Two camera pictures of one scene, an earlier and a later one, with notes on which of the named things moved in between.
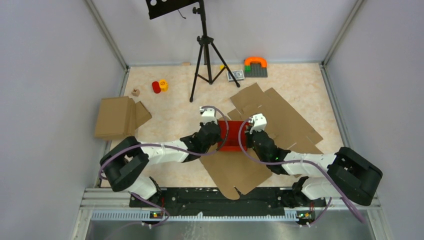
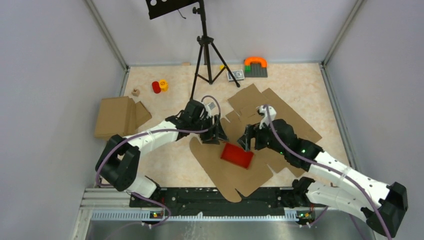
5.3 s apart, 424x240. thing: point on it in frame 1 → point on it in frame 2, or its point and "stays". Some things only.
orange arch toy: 264,63 stays
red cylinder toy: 156,87 stays
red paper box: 232,142 → 236,155
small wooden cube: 135,92 stays
